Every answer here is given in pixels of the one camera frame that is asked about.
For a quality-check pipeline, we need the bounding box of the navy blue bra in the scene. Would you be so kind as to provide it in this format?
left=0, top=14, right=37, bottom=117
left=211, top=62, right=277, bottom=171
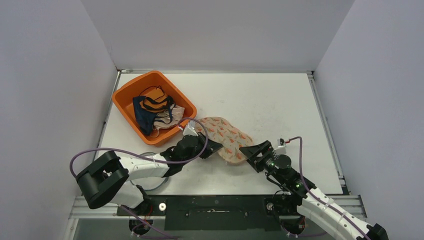
left=132, top=96, right=157, bottom=136

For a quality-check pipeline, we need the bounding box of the beige bra in tub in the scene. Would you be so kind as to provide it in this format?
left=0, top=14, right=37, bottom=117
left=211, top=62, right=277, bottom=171
left=152, top=104, right=185, bottom=130

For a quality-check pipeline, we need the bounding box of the floral padded bra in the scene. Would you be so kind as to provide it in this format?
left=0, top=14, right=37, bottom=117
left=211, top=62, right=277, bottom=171
left=194, top=116, right=254, bottom=165

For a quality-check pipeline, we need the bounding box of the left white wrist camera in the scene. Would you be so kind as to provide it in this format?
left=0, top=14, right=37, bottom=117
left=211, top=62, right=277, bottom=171
left=182, top=120, right=198, bottom=137

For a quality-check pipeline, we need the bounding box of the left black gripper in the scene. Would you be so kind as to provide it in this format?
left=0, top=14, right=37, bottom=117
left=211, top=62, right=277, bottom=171
left=182, top=132, right=223, bottom=166

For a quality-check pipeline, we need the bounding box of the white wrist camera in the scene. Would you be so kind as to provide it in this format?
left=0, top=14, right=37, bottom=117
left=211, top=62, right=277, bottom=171
left=182, top=120, right=198, bottom=137
left=274, top=138, right=287, bottom=155

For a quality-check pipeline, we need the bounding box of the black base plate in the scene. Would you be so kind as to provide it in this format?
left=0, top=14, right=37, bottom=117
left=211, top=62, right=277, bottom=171
left=132, top=194, right=306, bottom=234

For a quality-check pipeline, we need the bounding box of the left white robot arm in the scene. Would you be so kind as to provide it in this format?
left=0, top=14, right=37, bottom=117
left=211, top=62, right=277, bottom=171
left=73, top=132, right=223, bottom=216

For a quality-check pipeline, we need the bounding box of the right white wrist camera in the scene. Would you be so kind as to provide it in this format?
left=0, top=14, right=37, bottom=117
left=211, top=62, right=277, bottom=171
left=274, top=138, right=287, bottom=155

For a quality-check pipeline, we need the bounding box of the white mesh laundry bag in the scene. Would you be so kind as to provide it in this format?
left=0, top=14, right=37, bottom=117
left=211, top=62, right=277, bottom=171
left=127, top=152, right=169, bottom=191

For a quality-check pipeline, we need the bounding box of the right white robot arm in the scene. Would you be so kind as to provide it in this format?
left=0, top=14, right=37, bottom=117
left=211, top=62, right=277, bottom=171
left=239, top=140, right=389, bottom=240

